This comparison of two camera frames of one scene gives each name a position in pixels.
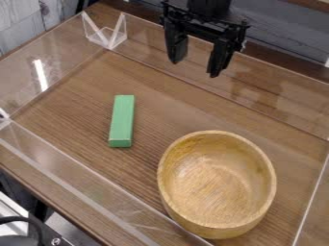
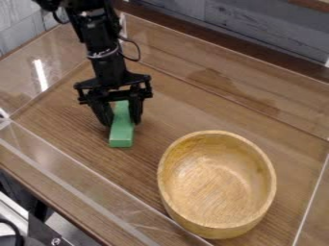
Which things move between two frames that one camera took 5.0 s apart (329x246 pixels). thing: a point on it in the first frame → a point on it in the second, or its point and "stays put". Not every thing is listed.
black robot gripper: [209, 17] → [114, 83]
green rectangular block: [122, 121] stays put
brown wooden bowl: [216, 181] stays put
